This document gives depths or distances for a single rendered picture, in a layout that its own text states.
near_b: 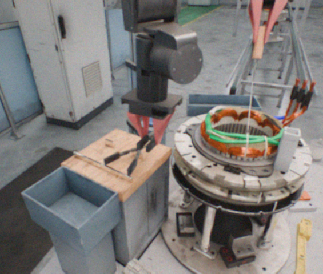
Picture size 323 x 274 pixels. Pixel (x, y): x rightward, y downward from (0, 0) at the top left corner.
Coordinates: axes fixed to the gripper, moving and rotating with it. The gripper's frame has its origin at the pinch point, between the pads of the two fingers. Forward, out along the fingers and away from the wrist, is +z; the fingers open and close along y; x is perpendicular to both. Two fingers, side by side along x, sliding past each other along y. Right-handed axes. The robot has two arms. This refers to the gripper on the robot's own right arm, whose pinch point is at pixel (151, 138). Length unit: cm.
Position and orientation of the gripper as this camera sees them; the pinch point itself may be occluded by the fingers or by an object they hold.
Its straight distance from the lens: 51.5
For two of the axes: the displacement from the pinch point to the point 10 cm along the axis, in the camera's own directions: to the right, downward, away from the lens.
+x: 4.1, -4.6, 7.9
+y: 9.1, 2.3, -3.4
